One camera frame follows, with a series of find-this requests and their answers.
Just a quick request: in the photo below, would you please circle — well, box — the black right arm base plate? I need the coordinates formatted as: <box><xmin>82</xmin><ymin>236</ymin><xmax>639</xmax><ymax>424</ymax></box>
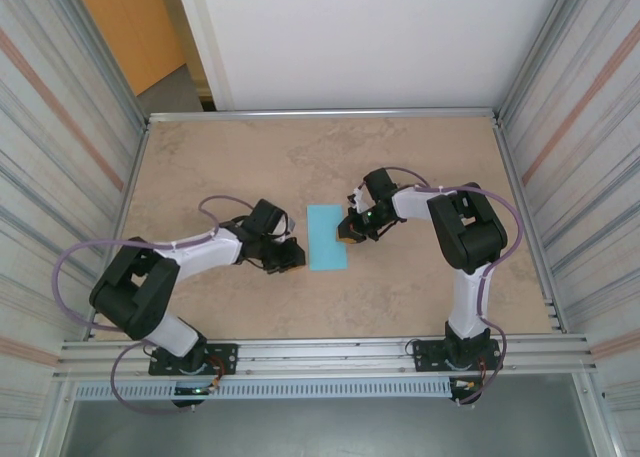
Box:
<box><xmin>410</xmin><ymin>337</ymin><xmax>501</xmax><ymax>373</ymax></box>

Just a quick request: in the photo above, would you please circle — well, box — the grey metal sheet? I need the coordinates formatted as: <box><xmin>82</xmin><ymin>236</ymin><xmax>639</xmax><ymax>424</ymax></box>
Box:
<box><xmin>59</xmin><ymin>376</ymin><xmax>601</xmax><ymax>457</ymax></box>

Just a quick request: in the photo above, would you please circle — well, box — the small control board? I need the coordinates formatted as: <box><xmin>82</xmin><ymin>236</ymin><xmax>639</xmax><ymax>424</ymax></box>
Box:
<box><xmin>448</xmin><ymin>376</ymin><xmax>484</xmax><ymax>407</ymax></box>
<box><xmin>172</xmin><ymin>382</ymin><xmax>221</xmax><ymax>409</ymax></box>

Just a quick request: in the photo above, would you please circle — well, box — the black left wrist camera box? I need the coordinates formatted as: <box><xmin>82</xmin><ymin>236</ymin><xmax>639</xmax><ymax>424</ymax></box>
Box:
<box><xmin>248</xmin><ymin>199</ymin><xmax>291</xmax><ymax>239</ymax></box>

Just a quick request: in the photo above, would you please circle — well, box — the striped translucent side panel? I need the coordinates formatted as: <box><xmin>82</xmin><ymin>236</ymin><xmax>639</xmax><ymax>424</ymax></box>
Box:
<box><xmin>0</xmin><ymin>0</ymin><xmax>149</xmax><ymax>457</ymax></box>
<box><xmin>492</xmin><ymin>0</ymin><xmax>640</xmax><ymax>457</ymax></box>

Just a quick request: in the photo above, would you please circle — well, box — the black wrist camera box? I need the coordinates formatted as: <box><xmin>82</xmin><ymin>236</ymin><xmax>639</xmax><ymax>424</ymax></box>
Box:
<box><xmin>248</xmin><ymin>199</ymin><xmax>291</xmax><ymax>239</ymax></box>
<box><xmin>360</xmin><ymin>169</ymin><xmax>400</xmax><ymax>204</ymax></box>

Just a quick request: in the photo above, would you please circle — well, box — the orange wooden door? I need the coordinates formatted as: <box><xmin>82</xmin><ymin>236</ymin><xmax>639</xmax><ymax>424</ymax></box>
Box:
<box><xmin>69</xmin><ymin>0</ymin><xmax>209</xmax><ymax>98</ymax></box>

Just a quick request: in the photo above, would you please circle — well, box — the light blue paper sheet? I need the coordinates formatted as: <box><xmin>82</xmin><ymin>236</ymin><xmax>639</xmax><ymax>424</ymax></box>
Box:
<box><xmin>305</xmin><ymin>204</ymin><xmax>350</xmax><ymax>272</ymax></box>

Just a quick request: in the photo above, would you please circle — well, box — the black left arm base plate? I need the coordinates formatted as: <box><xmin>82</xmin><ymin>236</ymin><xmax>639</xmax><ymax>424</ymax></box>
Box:
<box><xmin>148</xmin><ymin>341</ymin><xmax>239</xmax><ymax>377</ymax></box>

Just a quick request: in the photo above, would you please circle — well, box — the wide aluminium mounting rail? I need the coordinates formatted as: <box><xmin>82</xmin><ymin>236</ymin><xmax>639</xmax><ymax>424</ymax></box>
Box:
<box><xmin>52</xmin><ymin>332</ymin><xmax>599</xmax><ymax>381</ymax></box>

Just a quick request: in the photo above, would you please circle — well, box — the long aluminium table edge rail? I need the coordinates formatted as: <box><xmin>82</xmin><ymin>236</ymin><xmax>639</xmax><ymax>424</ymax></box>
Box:
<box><xmin>147</xmin><ymin>107</ymin><xmax>501</xmax><ymax>124</ymax></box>

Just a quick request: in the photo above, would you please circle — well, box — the short aluminium table edge rail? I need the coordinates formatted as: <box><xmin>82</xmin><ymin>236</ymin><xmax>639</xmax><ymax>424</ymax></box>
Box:
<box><xmin>492</xmin><ymin>119</ymin><xmax>565</xmax><ymax>334</ymax></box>
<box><xmin>88</xmin><ymin>119</ymin><xmax>152</xmax><ymax>341</ymax></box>

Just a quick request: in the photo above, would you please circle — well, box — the grey slotted cable duct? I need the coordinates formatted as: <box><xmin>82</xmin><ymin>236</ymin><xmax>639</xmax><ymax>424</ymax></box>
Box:
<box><xmin>73</xmin><ymin>379</ymin><xmax>454</xmax><ymax>401</ymax></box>

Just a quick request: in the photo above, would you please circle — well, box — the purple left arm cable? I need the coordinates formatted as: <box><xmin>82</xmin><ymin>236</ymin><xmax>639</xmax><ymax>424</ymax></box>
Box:
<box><xmin>53</xmin><ymin>195</ymin><xmax>261</xmax><ymax>416</ymax></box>

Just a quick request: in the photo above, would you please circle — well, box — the white door frame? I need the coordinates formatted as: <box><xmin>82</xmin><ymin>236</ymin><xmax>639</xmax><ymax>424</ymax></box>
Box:
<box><xmin>172</xmin><ymin>0</ymin><xmax>236</xmax><ymax>113</ymax></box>

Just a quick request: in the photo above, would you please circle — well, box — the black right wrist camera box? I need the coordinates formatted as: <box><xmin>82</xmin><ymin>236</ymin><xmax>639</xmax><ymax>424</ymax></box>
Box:
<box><xmin>360</xmin><ymin>169</ymin><xmax>400</xmax><ymax>204</ymax></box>

